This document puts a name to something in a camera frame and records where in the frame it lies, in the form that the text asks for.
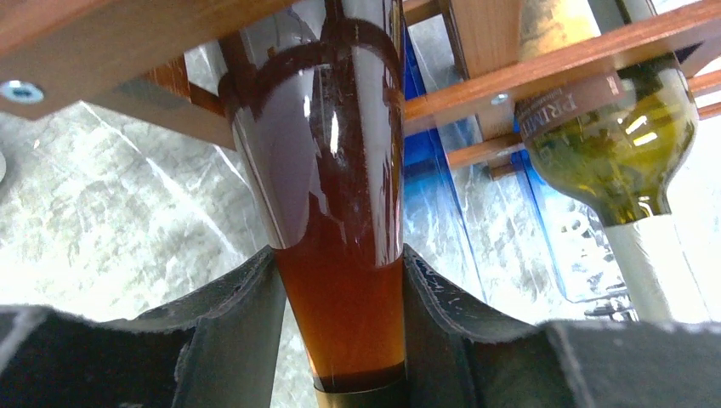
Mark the blue labelled clear bottle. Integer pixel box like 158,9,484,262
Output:
402,22,638,322

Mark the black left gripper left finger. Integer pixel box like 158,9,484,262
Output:
1,247,286,407

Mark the green wine bottle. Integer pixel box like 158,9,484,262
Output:
515,0,713,323

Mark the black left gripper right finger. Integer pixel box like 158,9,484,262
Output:
403,246,720,407

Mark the dark red wine bottle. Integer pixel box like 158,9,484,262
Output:
208,1,408,407

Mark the brown wooden wine rack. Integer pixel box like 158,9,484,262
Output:
1,1,720,149

